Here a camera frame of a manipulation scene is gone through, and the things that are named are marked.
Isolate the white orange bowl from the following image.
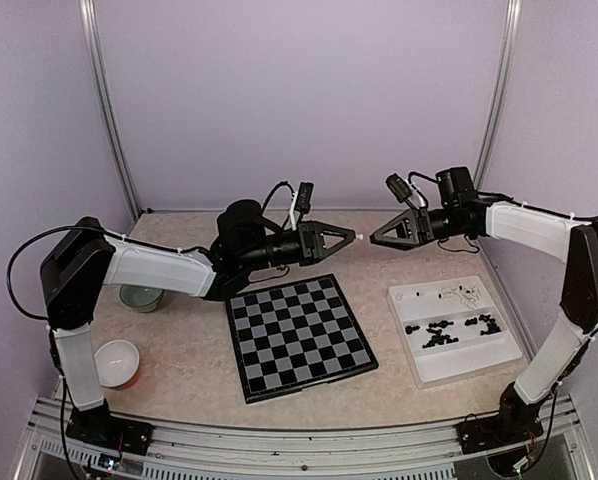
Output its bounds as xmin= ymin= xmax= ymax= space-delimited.
xmin=94 ymin=339 xmax=140 ymax=390

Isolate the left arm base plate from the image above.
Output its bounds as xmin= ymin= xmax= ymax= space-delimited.
xmin=66 ymin=410 xmax=153 ymax=456

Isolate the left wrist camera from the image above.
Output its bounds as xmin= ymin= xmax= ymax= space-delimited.
xmin=288 ymin=182 xmax=314 ymax=230

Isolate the black chess pieces cluster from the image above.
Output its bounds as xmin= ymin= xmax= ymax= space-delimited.
xmin=422 ymin=320 xmax=459 ymax=349
xmin=464 ymin=314 xmax=502 ymax=336

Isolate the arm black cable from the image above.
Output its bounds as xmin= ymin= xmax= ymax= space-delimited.
xmin=408 ymin=170 xmax=598 ymax=221
xmin=6 ymin=225 xmax=200 ymax=321

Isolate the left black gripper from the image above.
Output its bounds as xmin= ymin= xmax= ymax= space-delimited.
xmin=240 ymin=220 xmax=356 ymax=272

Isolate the green glass bowl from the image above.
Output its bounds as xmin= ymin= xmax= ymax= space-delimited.
xmin=119 ymin=285 xmax=165 ymax=313

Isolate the left aluminium frame post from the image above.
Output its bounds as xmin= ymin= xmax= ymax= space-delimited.
xmin=78 ymin=0 xmax=142 ymax=221

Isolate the right aluminium frame post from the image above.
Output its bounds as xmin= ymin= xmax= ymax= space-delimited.
xmin=473 ymin=0 xmax=523 ymax=188

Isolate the aluminium front rail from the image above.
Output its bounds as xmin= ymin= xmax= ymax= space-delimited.
xmin=13 ymin=394 xmax=595 ymax=480

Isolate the white plastic tray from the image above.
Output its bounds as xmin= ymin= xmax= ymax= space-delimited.
xmin=387 ymin=276 xmax=522 ymax=389

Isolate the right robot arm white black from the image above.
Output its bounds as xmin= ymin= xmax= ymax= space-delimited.
xmin=370 ymin=167 xmax=598 ymax=453

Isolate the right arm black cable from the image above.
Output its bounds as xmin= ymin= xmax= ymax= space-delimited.
xmin=408 ymin=170 xmax=598 ymax=221

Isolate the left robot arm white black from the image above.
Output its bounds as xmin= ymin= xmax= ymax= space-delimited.
xmin=40 ymin=199 xmax=356 ymax=445

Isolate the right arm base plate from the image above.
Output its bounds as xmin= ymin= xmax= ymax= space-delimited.
xmin=456 ymin=415 xmax=544 ymax=455

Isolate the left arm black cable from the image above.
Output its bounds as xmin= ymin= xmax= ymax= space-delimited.
xmin=6 ymin=225 xmax=200 ymax=321

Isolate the black chess piece far left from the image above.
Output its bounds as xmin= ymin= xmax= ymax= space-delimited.
xmin=405 ymin=325 xmax=420 ymax=335

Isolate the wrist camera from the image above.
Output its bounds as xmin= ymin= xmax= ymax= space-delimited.
xmin=385 ymin=173 xmax=428 ymax=209
xmin=288 ymin=182 xmax=314 ymax=230

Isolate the black chess pieces right cluster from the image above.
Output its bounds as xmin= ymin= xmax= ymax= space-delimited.
xmin=464 ymin=314 xmax=502 ymax=336

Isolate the aluminium frame post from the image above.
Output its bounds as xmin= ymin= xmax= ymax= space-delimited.
xmin=473 ymin=0 xmax=523 ymax=188
xmin=78 ymin=0 xmax=142 ymax=221

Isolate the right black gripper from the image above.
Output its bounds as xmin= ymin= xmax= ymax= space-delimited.
xmin=370 ymin=205 xmax=468 ymax=250

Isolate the black grey chess board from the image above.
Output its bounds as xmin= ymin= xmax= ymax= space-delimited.
xmin=224 ymin=274 xmax=378 ymax=404

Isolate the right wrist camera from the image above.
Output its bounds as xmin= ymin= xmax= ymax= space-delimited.
xmin=385 ymin=173 xmax=428 ymax=209

